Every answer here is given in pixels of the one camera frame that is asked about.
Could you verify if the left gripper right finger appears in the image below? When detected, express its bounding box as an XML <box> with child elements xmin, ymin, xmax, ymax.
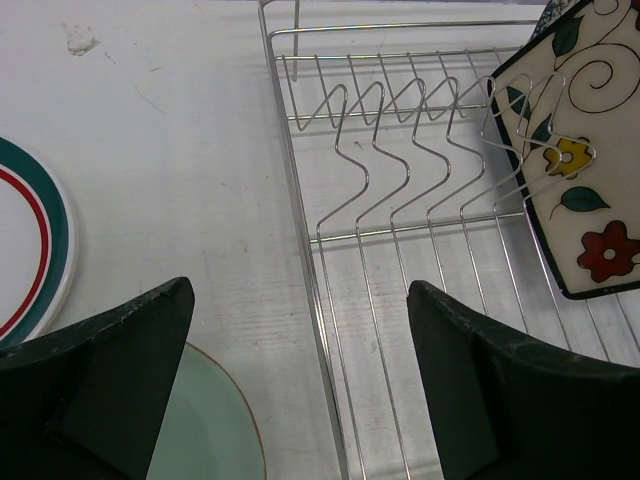
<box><xmin>407</xmin><ymin>281</ymin><xmax>639</xmax><ymax>479</ymax></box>

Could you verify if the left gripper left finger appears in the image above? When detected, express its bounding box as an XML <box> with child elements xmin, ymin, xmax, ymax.
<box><xmin>1</xmin><ymin>277</ymin><xmax>195</xmax><ymax>479</ymax></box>

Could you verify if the wire dish rack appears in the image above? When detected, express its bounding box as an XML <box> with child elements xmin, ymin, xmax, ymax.
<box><xmin>258</xmin><ymin>1</ymin><xmax>639</xmax><ymax>479</ymax></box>

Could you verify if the cream floral square plate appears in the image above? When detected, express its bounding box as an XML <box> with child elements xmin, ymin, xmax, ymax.
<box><xmin>488</xmin><ymin>1</ymin><xmax>639</xmax><ymax>300</ymax></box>

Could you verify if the speckled round plate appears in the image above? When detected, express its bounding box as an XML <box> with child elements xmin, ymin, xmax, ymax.
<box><xmin>531</xmin><ymin>0</ymin><xmax>573</xmax><ymax>38</ymax></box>

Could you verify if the mint green flower plate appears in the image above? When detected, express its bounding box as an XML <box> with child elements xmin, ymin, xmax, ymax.
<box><xmin>147</xmin><ymin>344</ymin><xmax>267</xmax><ymax>479</ymax></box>

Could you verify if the white plate green rim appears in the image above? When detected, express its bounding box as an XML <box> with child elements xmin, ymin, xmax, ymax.
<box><xmin>1</xmin><ymin>139</ymin><xmax>79</xmax><ymax>348</ymax></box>

